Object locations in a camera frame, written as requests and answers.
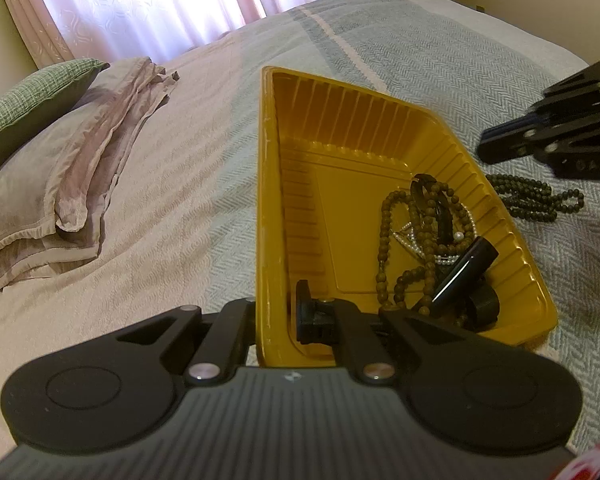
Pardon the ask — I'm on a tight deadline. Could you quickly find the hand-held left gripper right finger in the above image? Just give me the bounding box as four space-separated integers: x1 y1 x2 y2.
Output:
292 280 482 387

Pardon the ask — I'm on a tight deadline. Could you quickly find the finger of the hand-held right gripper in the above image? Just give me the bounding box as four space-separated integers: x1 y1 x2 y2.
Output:
530 57 600 117
477 104 600 182

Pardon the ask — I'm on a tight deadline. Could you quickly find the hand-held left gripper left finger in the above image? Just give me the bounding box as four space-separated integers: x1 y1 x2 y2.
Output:
118 298 257 387

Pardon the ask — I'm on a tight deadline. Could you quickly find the dark bead necklace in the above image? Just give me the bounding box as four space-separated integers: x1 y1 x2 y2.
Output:
485 173 586 224

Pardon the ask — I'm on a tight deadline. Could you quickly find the brown bead necklace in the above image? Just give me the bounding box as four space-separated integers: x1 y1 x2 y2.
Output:
376 184 476 312

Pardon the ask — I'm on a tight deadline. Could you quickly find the yellow plastic tray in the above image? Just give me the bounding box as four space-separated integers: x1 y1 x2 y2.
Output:
255 65 559 368

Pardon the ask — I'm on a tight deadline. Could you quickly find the white pearl necklace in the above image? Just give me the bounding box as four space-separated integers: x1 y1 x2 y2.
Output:
392 209 477 267

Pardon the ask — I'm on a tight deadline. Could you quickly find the black bangle bracelet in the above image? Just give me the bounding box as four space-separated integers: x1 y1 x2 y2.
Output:
410 173 454 242

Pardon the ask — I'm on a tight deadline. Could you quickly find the glossy black tube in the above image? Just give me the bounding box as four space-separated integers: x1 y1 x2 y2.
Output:
431 236 497 307

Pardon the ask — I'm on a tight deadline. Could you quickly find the black wrist watch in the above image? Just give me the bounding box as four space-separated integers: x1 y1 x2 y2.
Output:
466 286 502 332

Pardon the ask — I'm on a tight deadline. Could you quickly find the grey pink pillow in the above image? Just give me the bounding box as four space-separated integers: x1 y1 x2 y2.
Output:
0 62 131 297

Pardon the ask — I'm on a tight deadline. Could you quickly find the green woven pillow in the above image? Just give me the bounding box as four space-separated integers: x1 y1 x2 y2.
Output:
0 58 110 174

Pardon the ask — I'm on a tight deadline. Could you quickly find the red white printed cloth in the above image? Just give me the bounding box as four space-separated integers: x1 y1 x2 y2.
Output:
555 441 600 480

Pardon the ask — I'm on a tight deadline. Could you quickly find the white sheer curtain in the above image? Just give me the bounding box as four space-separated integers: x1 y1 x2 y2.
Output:
25 0 268 63

